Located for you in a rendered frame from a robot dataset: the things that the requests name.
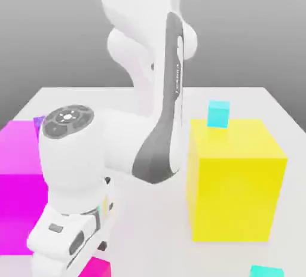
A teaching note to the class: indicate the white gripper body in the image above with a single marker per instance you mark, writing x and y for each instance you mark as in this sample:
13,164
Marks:
47,268

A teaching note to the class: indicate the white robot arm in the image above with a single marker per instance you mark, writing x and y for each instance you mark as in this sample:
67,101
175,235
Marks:
79,162

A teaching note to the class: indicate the small pink cube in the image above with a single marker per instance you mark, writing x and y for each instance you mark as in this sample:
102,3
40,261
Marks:
98,268

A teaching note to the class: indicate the small purple cube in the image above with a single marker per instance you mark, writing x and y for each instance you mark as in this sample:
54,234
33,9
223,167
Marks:
38,121

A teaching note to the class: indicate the small turquoise cube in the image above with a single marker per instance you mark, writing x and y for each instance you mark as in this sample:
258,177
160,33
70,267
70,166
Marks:
266,272

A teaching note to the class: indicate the small cyan cube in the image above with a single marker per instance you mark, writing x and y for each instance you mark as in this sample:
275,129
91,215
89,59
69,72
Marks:
218,114

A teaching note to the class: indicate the large magenta box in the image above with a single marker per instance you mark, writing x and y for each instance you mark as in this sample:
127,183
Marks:
19,186

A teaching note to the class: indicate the large yellow box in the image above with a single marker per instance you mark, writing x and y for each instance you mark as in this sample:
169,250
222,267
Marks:
239,186

